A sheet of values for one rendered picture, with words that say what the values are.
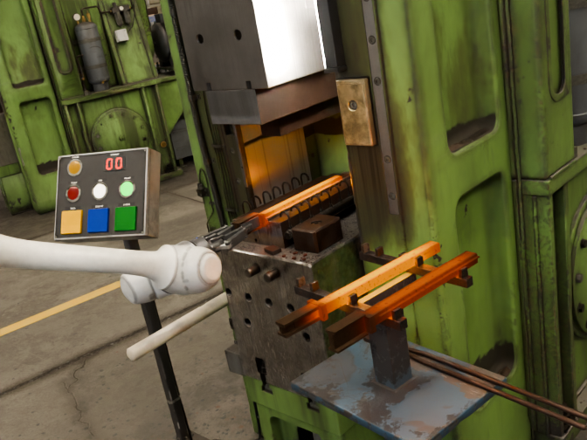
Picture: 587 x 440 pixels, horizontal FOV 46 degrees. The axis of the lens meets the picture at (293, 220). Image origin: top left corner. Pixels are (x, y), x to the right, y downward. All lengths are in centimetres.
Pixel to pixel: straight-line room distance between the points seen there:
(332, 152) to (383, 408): 106
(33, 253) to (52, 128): 509
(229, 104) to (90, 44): 469
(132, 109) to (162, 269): 519
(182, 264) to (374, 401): 52
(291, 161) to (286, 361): 67
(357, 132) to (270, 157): 52
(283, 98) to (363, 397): 82
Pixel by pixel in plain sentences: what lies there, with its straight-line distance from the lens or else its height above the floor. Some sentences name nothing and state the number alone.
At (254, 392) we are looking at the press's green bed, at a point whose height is 41.
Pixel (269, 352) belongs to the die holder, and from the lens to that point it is 210.
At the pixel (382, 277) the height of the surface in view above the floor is 99.
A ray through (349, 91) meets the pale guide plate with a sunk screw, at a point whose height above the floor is 133.
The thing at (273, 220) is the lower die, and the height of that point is 99.
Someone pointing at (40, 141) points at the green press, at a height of 63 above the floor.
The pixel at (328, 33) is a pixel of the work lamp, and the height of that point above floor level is 147.
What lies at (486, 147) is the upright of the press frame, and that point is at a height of 109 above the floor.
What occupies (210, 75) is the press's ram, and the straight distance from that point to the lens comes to 194.
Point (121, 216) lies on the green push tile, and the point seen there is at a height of 102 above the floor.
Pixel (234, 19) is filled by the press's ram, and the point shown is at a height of 154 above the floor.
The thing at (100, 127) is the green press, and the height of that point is 64.
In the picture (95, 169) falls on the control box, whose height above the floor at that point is 115.
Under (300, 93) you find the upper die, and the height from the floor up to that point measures 131.
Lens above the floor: 162
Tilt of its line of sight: 19 degrees down
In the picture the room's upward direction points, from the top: 10 degrees counter-clockwise
